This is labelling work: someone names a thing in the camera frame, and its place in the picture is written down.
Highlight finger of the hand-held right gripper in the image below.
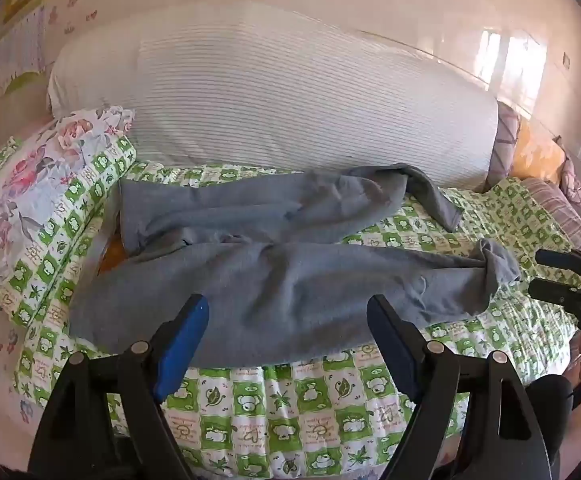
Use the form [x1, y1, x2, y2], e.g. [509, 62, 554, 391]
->
[535, 249, 581, 277]
[527, 277, 581, 312]

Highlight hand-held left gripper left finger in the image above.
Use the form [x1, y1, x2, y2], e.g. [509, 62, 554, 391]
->
[28, 294, 210, 480]

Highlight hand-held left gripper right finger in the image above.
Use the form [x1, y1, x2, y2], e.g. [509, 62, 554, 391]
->
[367, 295, 554, 480]

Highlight grey pants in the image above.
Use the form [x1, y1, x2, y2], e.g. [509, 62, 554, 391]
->
[69, 162, 522, 370]

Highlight purple plaid pillow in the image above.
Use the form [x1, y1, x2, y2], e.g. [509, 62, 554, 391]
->
[523, 177, 581, 257]

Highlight orange pillow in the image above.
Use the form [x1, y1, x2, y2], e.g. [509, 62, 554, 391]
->
[513, 122, 567, 187]

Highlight green patterned quilt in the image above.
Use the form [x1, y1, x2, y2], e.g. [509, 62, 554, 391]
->
[0, 135, 581, 480]

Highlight floral pillow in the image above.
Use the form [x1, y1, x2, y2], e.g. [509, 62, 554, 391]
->
[0, 105, 136, 301]

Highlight white striped sofa cushion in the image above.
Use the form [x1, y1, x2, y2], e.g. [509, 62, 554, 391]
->
[46, 2, 500, 192]

